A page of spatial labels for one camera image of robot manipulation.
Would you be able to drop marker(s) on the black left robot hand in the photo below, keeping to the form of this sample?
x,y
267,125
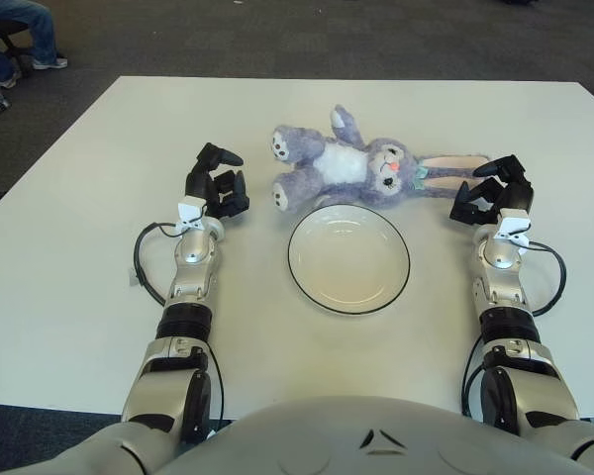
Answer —
x,y
198,185

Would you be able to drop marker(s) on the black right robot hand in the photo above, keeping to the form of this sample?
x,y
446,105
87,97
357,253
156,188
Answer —
x,y
517,193

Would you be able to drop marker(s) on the purple plush bunny doll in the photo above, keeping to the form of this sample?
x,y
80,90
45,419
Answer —
x,y
336,163

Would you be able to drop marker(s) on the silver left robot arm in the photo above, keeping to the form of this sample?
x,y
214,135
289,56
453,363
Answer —
x,y
193,250

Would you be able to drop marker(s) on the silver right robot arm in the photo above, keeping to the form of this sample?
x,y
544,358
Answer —
x,y
500,255

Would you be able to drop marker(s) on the white plate with black rim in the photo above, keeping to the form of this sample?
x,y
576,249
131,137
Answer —
x,y
349,267

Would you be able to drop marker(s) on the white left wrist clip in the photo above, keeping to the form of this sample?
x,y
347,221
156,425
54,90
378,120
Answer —
x,y
190,205

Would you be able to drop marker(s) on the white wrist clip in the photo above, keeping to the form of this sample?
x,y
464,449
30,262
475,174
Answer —
x,y
512,220
190,205

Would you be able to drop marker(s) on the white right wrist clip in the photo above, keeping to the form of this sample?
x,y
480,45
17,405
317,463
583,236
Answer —
x,y
512,220

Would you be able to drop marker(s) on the seated person in jeans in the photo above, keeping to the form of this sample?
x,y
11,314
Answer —
x,y
39,29

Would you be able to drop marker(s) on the grey robot torso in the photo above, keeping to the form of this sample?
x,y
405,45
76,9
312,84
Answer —
x,y
302,435

